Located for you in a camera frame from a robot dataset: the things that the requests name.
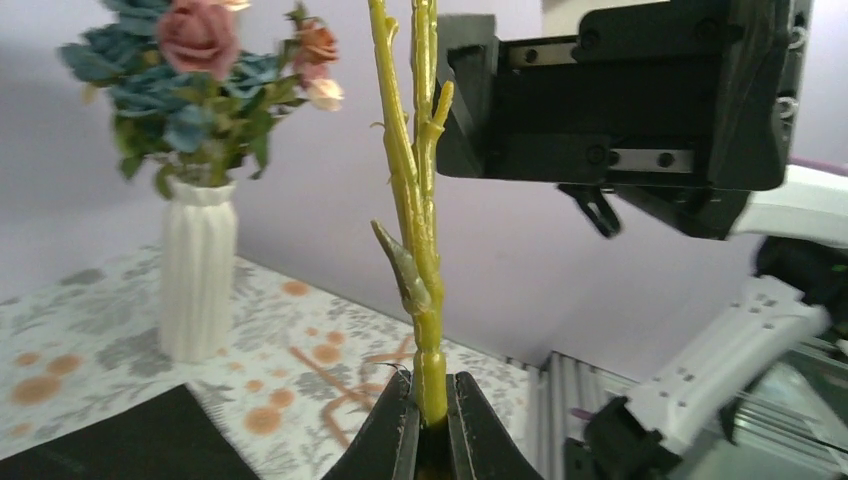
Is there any blue rose stem bunch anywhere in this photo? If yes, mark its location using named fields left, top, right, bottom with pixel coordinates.
left=57, top=1, right=307, bottom=199

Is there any tan raffia ribbon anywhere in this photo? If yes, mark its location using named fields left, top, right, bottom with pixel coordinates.
left=288, top=327, right=414, bottom=449

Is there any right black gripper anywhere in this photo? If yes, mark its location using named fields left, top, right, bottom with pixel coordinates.
left=437, top=1, right=812, bottom=239

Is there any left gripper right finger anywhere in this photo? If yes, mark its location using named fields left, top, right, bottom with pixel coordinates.
left=447, top=371, right=542, bottom=480

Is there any white ribbed ceramic vase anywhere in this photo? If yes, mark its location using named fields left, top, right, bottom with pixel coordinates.
left=158, top=177, right=238, bottom=363

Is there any yellow rose stem bunch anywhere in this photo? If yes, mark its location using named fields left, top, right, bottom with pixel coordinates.
left=368, top=0, right=455, bottom=429

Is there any black wrapping paper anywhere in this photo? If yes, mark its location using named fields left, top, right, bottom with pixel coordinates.
left=1, top=386, right=258, bottom=480

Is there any floral patterned table mat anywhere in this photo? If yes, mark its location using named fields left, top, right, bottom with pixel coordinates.
left=0, top=245, right=551, bottom=480

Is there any aluminium rail frame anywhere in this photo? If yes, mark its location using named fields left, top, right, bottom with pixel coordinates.
left=525, top=342, right=847, bottom=479

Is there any pink orange rose stem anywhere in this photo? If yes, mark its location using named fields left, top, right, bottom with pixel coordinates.
left=287, top=1, right=344, bottom=112

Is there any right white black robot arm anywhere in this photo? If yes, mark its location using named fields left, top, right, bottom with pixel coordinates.
left=436, top=1, right=847, bottom=479

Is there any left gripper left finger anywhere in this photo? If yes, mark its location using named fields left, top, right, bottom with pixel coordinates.
left=323, top=371, right=420, bottom=480

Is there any pink peach rose stem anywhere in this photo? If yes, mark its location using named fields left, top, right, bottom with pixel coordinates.
left=155, top=0, right=241, bottom=81

